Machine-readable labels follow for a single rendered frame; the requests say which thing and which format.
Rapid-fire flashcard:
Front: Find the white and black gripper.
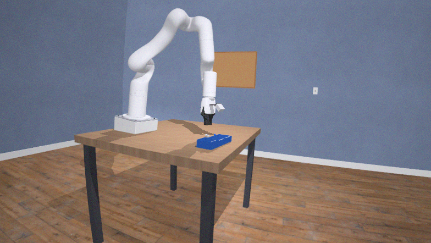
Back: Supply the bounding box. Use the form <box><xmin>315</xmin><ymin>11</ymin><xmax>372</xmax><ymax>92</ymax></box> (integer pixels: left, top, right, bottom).
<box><xmin>200</xmin><ymin>97</ymin><xmax>216</xmax><ymax>125</ymax></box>

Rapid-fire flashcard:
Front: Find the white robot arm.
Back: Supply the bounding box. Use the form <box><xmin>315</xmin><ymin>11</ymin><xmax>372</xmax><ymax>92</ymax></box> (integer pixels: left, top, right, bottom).
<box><xmin>123</xmin><ymin>8</ymin><xmax>217</xmax><ymax>120</ymax></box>

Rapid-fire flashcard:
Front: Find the blue bin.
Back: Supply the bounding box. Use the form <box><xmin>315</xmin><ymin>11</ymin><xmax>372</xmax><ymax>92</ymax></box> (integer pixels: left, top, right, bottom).
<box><xmin>196</xmin><ymin>134</ymin><xmax>232</xmax><ymax>150</ymax></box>

